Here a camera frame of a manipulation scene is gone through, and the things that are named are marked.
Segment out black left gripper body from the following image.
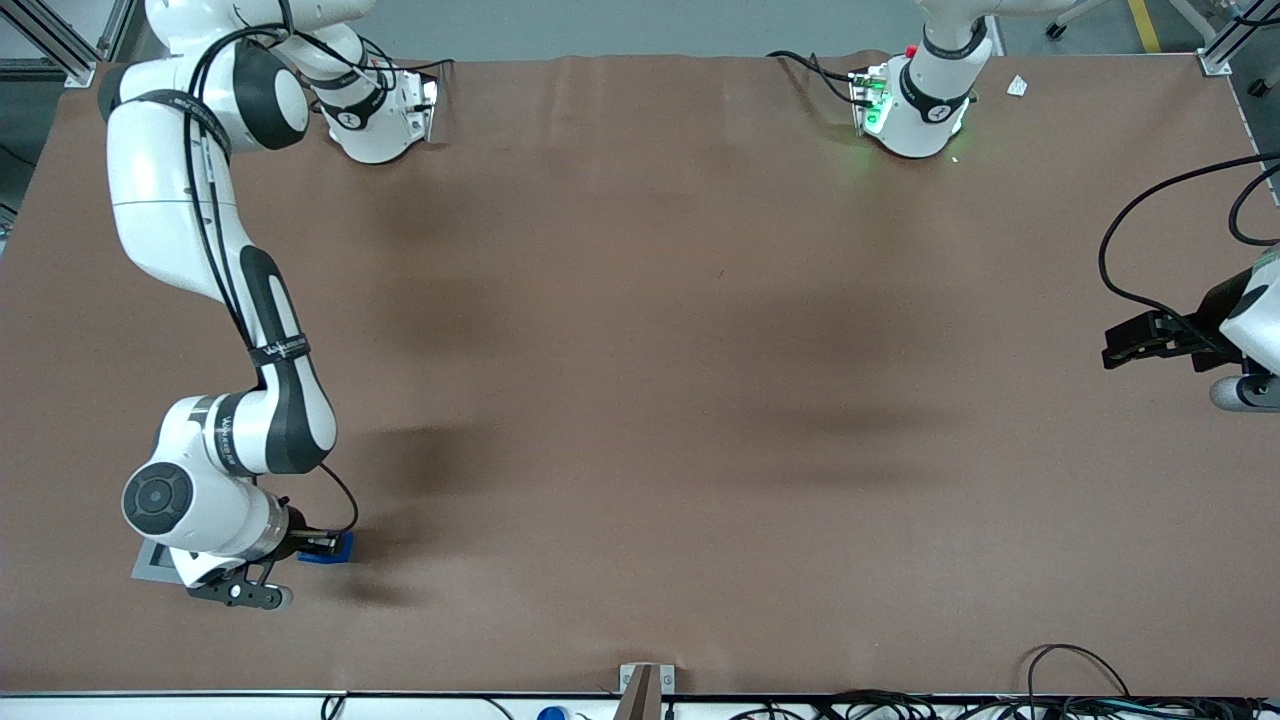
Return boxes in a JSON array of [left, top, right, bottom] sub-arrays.
[[1188, 268, 1253, 369]]

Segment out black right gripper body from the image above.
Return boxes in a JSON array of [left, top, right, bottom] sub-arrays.
[[276, 504, 314, 563]]

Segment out blue plastic part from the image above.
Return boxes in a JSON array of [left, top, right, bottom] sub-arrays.
[[297, 531, 355, 567]]

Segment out gray square base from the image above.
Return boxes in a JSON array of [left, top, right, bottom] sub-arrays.
[[131, 538, 191, 587]]

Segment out white chair leg with caster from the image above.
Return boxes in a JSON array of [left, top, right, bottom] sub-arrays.
[[1044, 0, 1217, 42]]

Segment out brown table mat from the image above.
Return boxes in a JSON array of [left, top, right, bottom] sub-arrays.
[[0, 50, 1280, 697]]

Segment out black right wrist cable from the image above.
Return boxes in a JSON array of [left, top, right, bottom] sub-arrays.
[[318, 462, 360, 535]]

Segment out long black looping cable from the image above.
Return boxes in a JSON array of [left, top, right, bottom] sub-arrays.
[[1098, 150, 1280, 361]]

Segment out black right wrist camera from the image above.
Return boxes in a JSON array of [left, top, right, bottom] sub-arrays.
[[187, 562, 295, 612]]

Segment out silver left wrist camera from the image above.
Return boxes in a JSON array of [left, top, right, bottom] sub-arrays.
[[1209, 374, 1280, 413]]

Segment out short black curved cable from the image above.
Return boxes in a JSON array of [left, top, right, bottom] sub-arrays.
[[1228, 163, 1280, 248]]

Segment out aluminium frame profile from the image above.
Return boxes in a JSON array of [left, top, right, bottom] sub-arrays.
[[1198, 0, 1280, 78], [0, 0, 139, 90]]

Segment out black cable loop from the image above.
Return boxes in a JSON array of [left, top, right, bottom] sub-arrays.
[[1024, 644, 1133, 701]]

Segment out metal bracket with brown post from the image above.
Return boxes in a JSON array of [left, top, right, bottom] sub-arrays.
[[619, 662, 677, 720]]

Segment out black left arm base cable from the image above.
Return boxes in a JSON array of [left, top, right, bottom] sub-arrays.
[[767, 49, 863, 107]]

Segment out black arm base cable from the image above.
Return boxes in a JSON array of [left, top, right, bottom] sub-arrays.
[[767, 49, 863, 107], [372, 58, 457, 113]]

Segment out black cable bundle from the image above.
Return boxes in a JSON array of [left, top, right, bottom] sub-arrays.
[[728, 688, 1280, 720]]

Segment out black right arm base cable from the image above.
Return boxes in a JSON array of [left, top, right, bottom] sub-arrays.
[[372, 58, 457, 113]]

